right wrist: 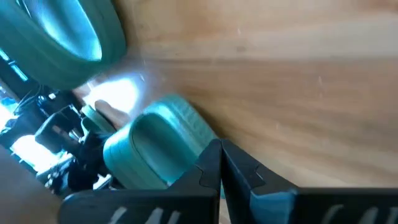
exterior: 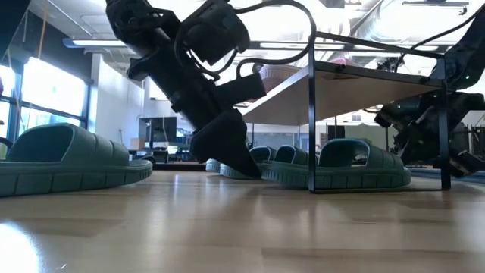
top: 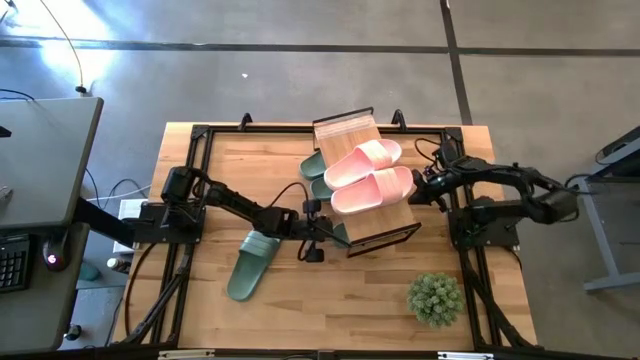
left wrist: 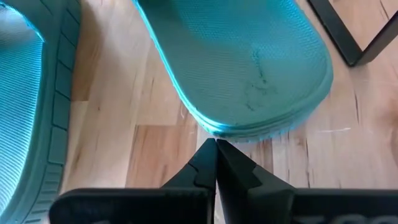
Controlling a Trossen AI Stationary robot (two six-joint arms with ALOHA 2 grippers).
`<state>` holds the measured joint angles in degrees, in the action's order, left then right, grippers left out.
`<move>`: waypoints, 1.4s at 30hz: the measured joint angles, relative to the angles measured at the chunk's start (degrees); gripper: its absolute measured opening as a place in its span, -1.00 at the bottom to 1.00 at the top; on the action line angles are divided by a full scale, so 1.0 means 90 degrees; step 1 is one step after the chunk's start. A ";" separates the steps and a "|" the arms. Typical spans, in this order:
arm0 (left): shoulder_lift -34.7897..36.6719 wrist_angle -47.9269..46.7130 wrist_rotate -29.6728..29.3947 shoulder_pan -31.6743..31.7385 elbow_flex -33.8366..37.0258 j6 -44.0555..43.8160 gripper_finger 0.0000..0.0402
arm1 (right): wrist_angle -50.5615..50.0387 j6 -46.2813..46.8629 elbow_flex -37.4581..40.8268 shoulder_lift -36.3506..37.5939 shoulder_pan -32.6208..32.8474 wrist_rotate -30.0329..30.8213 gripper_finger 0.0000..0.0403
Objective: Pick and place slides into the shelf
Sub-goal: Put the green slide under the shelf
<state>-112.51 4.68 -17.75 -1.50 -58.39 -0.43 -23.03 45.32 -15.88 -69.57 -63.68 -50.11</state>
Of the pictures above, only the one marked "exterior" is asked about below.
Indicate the large office window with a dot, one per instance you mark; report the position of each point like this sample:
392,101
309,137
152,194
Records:
53,87

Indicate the long ceiling light strip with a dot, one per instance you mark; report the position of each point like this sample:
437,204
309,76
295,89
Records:
94,42

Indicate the wooden shelf black metal frame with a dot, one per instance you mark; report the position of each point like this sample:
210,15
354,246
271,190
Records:
341,95

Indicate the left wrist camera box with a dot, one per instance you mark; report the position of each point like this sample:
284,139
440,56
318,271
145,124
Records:
216,30

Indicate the background black monitor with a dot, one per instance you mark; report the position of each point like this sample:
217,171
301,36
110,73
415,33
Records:
157,129

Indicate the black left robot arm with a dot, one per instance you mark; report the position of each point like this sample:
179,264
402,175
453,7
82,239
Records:
140,22

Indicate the black ceiling track light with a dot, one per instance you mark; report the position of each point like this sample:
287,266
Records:
390,63

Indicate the pink rubber slide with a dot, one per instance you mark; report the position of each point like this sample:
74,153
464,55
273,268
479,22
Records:
280,74

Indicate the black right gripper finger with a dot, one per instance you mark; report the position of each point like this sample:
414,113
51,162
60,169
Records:
468,163
417,146

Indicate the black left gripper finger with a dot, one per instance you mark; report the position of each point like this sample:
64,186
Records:
223,144

